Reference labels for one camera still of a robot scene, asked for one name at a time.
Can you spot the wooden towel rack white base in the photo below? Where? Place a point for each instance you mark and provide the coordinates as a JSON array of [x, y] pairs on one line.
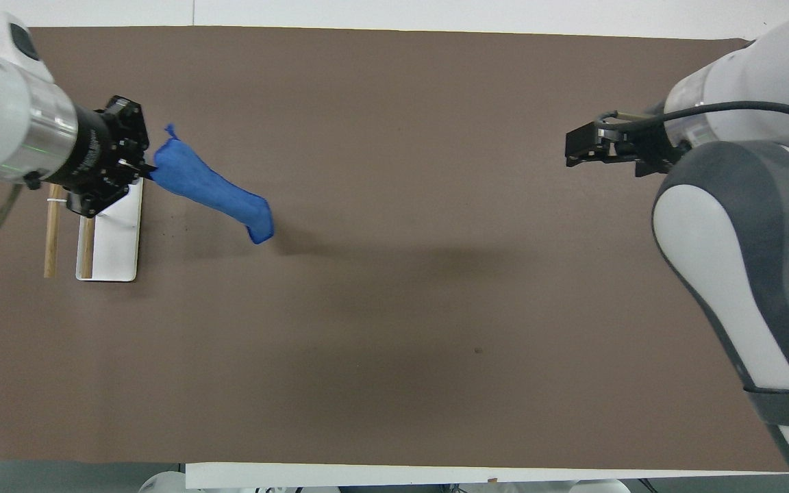
[[117, 239]]

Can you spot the blue towel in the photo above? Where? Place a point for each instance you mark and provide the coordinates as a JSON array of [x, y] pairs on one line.
[[209, 188]]

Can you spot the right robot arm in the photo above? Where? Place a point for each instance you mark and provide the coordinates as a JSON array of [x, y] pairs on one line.
[[744, 274]]

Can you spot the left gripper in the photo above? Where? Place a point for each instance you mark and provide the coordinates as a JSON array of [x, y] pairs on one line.
[[90, 154]]

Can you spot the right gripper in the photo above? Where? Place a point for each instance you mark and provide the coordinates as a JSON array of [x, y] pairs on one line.
[[655, 147]]

